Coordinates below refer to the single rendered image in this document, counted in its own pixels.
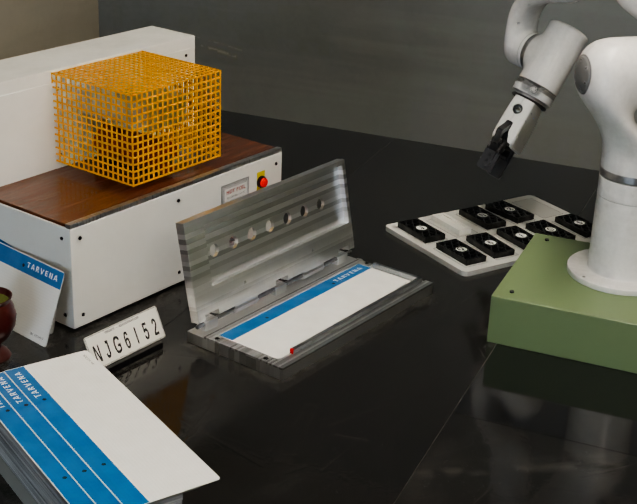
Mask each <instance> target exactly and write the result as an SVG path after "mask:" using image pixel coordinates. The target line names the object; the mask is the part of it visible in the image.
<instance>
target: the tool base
mask: <svg viewBox="0 0 637 504"><path fill-rule="evenodd" d="M351 253H352V250H348V251H346V252H344V251H341V250H338V256H336V257H334V258H332V259H330V260H328V261H326V262H324V269H323V270H321V271H319V272H317V273H315V274H313V275H311V276H309V277H307V278H305V279H301V278H303V274H299V275H297V276H295V277H293V278H291V279H289V280H287V281H285V282H283V281H280V280H276V286H275V287H273V288H271V289H269V290H267V291H265V292H263V293H261V294H259V295H258V298H259V301H258V302H257V303H255V304H253V305H251V306H249V307H247V308H245V309H243V310H241V311H239V312H237V313H232V312H234V311H235V309H234V308H233V307H232V308H230V309H228V310H226V311H224V312H222V313H220V314H218V315H216V316H214V315H212V314H206V315H205V317H206V321H204V322H202V323H200V324H197V325H196V326H195V327H194V328H192V329H190V330H188V331H187V342H190V343H192V344H194V345H197V346H199V347H202V348H204V349H206V350H209V351H211V352H214V353H216V354H219V355H221V356H223V357H226V358H228V359H231V360H233V361H235V362H238V363H240V364H243V365H245V366H247V367H250V368H252V369H255V370H257V371H259V372H262V373H264V374H267V375H269V376H272V377H274V378H276V379H279V380H281V381H283V380H285V379H287V378H288V377H290V376H292V375H294V374H295V373H297V372H299V371H300V370H302V369H304V368H306V367H307V366H309V365H311V364H312V363H314V362H316V361H318V360H319V359H321V358H323V357H324V356H326V355H328V354H330V353H331V352H333V351H335V350H336V349H338V348H340V347H341V346H343V345H345V344H347V343H348V342H350V341H352V340H353V339H355V338H357V337H359V336H360V335H362V334H364V333H365V332H367V331H369V330H371V329H372V328H374V327H376V326H377V325H379V324H381V323H383V322H384V321H386V320H388V319H389V318H391V317H393V316H395V315H396V314H398V313H400V312H401V311H403V310H405V309H407V308H408V307H410V306H412V305H413V304H415V303H417V302H418V301H420V300H422V299H424V298H425V297H427V296H429V295H430V294H432V288H433V282H430V281H427V280H425V281H422V282H421V283H419V284H418V285H416V286H414V287H412V288H411V289H409V290H407V291H405V292H403V293H402V294H400V295H398V296H396V297H395V298H393V299H391V300H389V301H388V302H386V303H384V304H382V305H380V306H379V307H377V308H375V309H373V310H372V311H370V312H368V313H366V314H365V315H363V316H361V317H359V318H357V319H356V320H354V321H352V322H350V323H349V324H347V325H345V326H343V327H342V328H340V329H338V330H336V331H335V332H333V333H331V334H329V335H327V336H326V337H324V338H322V339H320V340H319V341H317V342H315V343H313V344H312V345H310V346H308V347H306V348H304V349H303V350H301V351H299V352H297V353H296V354H294V355H293V354H291V353H289V354H288V355H286V356H284V357H282V358H281V359H274V358H272V357H269V356H267V355H264V354H262V353H259V352H257V351H255V350H252V349H250V348H247V347H245V346H242V345H240V344H237V343H235V342H232V341H230V340H227V339H225V338H222V337H220V334H221V333H223V332H225V331H227V330H229V329H231V328H233V327H235V326H237V325H239V324H241V323H243V322H245V321H247V320H249V319H251V318H253V317H255V316H257V315H259V314H260V313H262V312H264V311H266V310H268V309H270V308H272V307H274V306H276V305H278V304H280V303H282V302H284V301H286V300H288V299H290V298H292V297H294V296H296V295H298V294H300V293H302V292H304V291H305V290H307V289H309V288H311V287H313V286H315V285H317V284H319V283H321V282H323V281H325V280H327V279H329V278H331V277H333V276H335V275H337V274H339V273H341V272H343V271H345V270H347V269H349V268H350V267H352V266H354V265H356V264H362V265H365V266H368V267H371V268H373V264H371V263H369V264H365V261H363V259H361V258H357V259H356V258H353V257H350V256H347V255H349V254H351ZM215 337H219V338H220V339H218V340H216V339H215ZM264 357H268V358H269V359H267V360H265V359H263V358H264Z"/></svg>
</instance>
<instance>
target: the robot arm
mask: <svg viewBox="0 0 637 504"><path fill-rule="evenodd" d="M577 1H579V0H515V2H514V3H513V5H512V7H511V9H510V12H509V15H508V19H507V24H506V30H505V36H504V54H505V57H506V59H507V60H508V61H509V62H510V63H512V64H514V65H516V66H518V67H520V68H522V69H523V70H522V71H521V73H520V75H519V77H518V78H517V80H516V81H515V84H514V85H513V89H514V90H516V91H513V92H512V95H514V96H515V97H514V98H513V100H512V101H511V102H510V104H509V106H508V107H507V109H506V110H505V112H504V114H503V115H502V117H501V119H500V120H499V122H498V124H497V126H496V127H495V129H494V131H493V134H492V138H491V141H490V142H489V143H488V145H487V147H486V148H485V150H484V152H483V154H482V155H481V157H480V159H479V161H478V162H477V166H478V167H480V168H482V169H484V170H486V171H487V173H488V174H490V175H492V176H493V177H495V178H497V179H501V177H502V175H503V174H504V172H505V170H506V168H507V167H508V165H509V162H510V161H511V160H512V157H513V155H514V154H515V153H516V154H520V153H521V152H522V150H523V148H524V146H525V144H526V143H527V141H528V139H529V137H530V135H531V133H532V131H533V129H534V127H535V125H536V123H537V121H538V118H539V116H540V114H541V111H543V112H545V111H546V108H545V107H547V108H550V107H551V105H552V103H553V101H554V100H555V98H556V96H557V94H558V93H559V91H560V89H561V87H562V86H563V84H564V82H565V80H566V79H567V77H568V75H569V73H570V72H571V70H572V68H573V66H574V65H575V63H576V61H577V60H578V61H577V63H576V65H575V72H574V81H575V86H576V89H577V92H578V94H579V96H580V98H581V99H582V101H583V102H584V104H585V105H586V107H587V108H588V110H589V111H590V113H591V114H592V116H593V117H594V119H595V121H596V123H597V125H598V127H599V130H600V133H601V138H602V154H601V163H600V171H599V178H598V186H597V194H596V201H595V209H594V217H593V224H592V232H591V239H590V247H589V249H586V250H582V251H579V252H577V253H575V254H573V255H572V256H570V257H569V259H568V261H567V271H568V273H569V275H570V276H571V277H572V278H573V279H574V280H576V281H577V282H579V283H581V284H582V285H584V286H587V287H589V288H592V289H594V290H597V291H601V292H605V293H609V294H615V295H622V296H636V297H637V123H636V121H635V118H634V114H635V111H636V110H637V36H632V37H610V38H604V39H600V40H597V41H594V42H593V43H591V44H589V45H588V46H587V47H586V48H585V49H584V47H585V46H586V44H587V42H588V39H587V37H586V36H585V35H584V34H583V33H582V32H580V31H579V30H578V29H576V28H574V27H573V26H571V25H569V24H567V23H564V22H562V21H559V20H551V21H550V22H549V24H548V26H547V28H546V29H545V31H544V32H543V33H542V34H539V33H538V31H537V29H538V22H539V18H540V15H541V12H542V10H543V9H544V7H545V6H546V5H547V4H548V3H574V2H577ZM616 1H617V2H618V3H619V4H620V6H621V7H622V8H623V9H624V10H625V11H627V12H628V13H629V14H630V15H632V16H633V17H634V18H635V19H637V0H616ZM583 49H584V50H583ZM544 106H545V107H544ZM500 145H501V146H500ZM504 149H506V150H505V151H504ZM503 151H504V152H503Z"/></svg>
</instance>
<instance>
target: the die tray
mask: <svg viewBox="0 0 637 504"><path fill-rule="evenodd" d="M503 201H506V202H508V203H510V204H513V205H515V206H517V207H519V208H522V209H524V210H526V211H528V212H531V213H533V214H534V219H533V220H529V221H525V222H521V223H518V224H517V223H515V222H512V221H510V220H508V219H506V218H504V217H501V216H499V215H497V214H495V213H493V212H490V211H489V212H490V213H492V214H494V215H496V216H498V217H500V218H502V219H504V220H505V221H506V226H504V227H509V226H515V225H516V226H518V227H520V228H522V229H524V230H525V231H527V232H529V233H531V234H533V235H535V233H533V232H531V231H529V230H527V229H525V228H526V223H530V222H534V221H539V220H543V219H544V220H546V221H548V222H550V223H552V224H554V225H556V226H558V227H560V228H562V229H564V230H566V231H568V232H570V233H572V234H574V235H576V237H575V240H578V241H583V242H589V243H590V239H591V237H587V238H585V237H583V236H581V235H579V234H577V233H575V232H573V231H572V230H570V229H568V228H566V227H564V226H562V225H560V224H558V223H556V222H555V217H556V216H561V215H566V214H571V213H569V212H567V211H564V210H562V209H560V208H558V207H556V206H554V205H552V204H550V203H548V202H546V201H544V200H541V199H539V198H537V197H535V196H532V195H526V196H521V197H517V198H512V199H507V200H503ZM445 214H447V215H449V216H451V217H452V218H454V219H456V220H458V221H460V222H461V223H463V224H465V225H467V226H469V227H470V228H472V229H471V233H470V234H466V235H461V236H458V235H457V234H455V233H453V232H452V231H450V230H448V229H446V228H445V227H443V226H441V225H439V224H438V223H436V222H434V221H432V220H431V216H432V215H430V216H425V217H421V218H418V219H420V220H422V221H423V222H425V223H427V224H429V225H430V226H432V227H434V228H436V229H438V230H439V231H441V232H443V233H445V239H444V240H439V241H435V242H430V243H426V244H425V243H424V242H422V241H420V240H419V239H417V238H415V237H414V236H412V235H410V234H408V233H407V232H405V231H403V230H402V229H400V228H398V222H397V223H392V224H387V225H386V231H387V232H388V233H390V234H392V235H394V236H395V237H397V238H399V239H400V240H402V241H404V242H405V243H407V244H409V245H410V246H412V247H414V248H416V249H417V250H419V251H421V252H422V253H424V254H426V255H427V256H429V257H431V258H432V259H434V260H436V261H438V262H439V263H441V264H443V265H444V266H446V267H448V268H449V269H451V270H453V271H454V272H456V273H458V274H460V275H462V276H472V275H476V274H480V273H484V272H488V271H493V270H497V269H501V268H505V267H509V266H513V264H514V263H515V262H516V260H517V259H518V257H519V256H520V255H521V253H522V252H523V249H521V248H519V247H518V246H516V245H514V244H513V243H511V242H509V241H507V240H506V239H504V238H502V237H500V236H499V235H497V234H496V233H497V229H499V228H504V227H499V228H494V229H490V230H486V229H485V228H483V227H481V226H479V225H477V224H475V223H474V222H472V221H470V220H468V219H466V218H465V217H463V216H461V215H459V210H454V211H449V212H445ZM484 232H487V233H489V234H490V235H492V236H494V237H495V238H497V239H499V240H500V241H502V242H504V243H505V244H507V245H508V246H510V247H512V248H513V249H515V253H514V255H511V256H506V257H501V258H495V259H494V258H492V257H490V256H489V255H487V254H486V253H484V252H483V251H481V250H479V249H478V248H476V247H475V246H473V245H472V244H470V243H468V242H467V241H466V236H467V235H473V234H478V233H484ZM451 239H458V240H460V241H461V242H463V243H465V244H467V245H468V246H470V247H472V248H474V249H475V250H477V251H479V252H481V253H482V254H484V255H486V256H487V257H486V261H485V262H481V263H477V264H472V265H468V266H465V265H464V264H462V263H460V262H459V261H457V260H455V259H454V258H452V257H450V256H448V255H447V254H445V253H443V252H442V251H440V250H438V249H437V248H436V243H438V242H442V241H447V240H451Z"/></svg>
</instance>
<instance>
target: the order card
mask: <svg viewBox="0 0 637 504"><path fill-rule="evenodd" d="M165 336H166V335H165V332H164V329H163V326H162V323H161V320H160V317H159V314H158V311H157V308H156V306H153V307H151V308H149V309H146V310H144V311H142V312H140V313H138V314H136V315H133V316H131V317H129V318H127V319H125V320H123V321H120V322H118V323H116V324H114V325H112V326H109V327H107V328H105V329H103V330H101V331H99V332H96V333H94V334H92V335H90V336H88V337H86V338H84V343H85V346H86V349H87V351H88V352H89V353H91V354H92V355H93V356H94V357H95V358H96V359H97V360H98V361H99V362H100V363H101V364H102V365H103V366H104V367H105V366H107V365H109V364H111V363H113V362H115V361H117V360H119V359H121V358H123V357H125V356H127V355H129V354H131V353H133V352H135V351H137V350H139V349H141V348H144V347H146V346H148V345H150V344H152V343H154V342H156V341H158V340H160V339H162V338H164V337H165Z"/></svg>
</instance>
